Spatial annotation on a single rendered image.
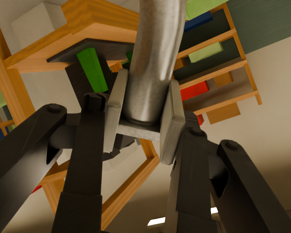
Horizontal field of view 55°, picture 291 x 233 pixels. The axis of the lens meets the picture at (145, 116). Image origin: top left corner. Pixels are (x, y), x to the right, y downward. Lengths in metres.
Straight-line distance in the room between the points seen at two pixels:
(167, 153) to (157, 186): 6.87
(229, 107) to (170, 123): 5.46
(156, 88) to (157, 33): 0.04
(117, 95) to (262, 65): 5.90
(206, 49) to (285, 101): 1.87
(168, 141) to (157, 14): 0.08
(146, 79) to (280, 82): 5.91
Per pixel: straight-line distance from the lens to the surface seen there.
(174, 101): 0.17
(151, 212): 7.43
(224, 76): 5.53
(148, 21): 0.18
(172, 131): 0.15
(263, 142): 6.29
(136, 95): 0.19
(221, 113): 5.62
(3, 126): 5.96
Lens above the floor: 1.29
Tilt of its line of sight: 4 degrees up
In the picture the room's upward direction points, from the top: 158 degrees clockwise
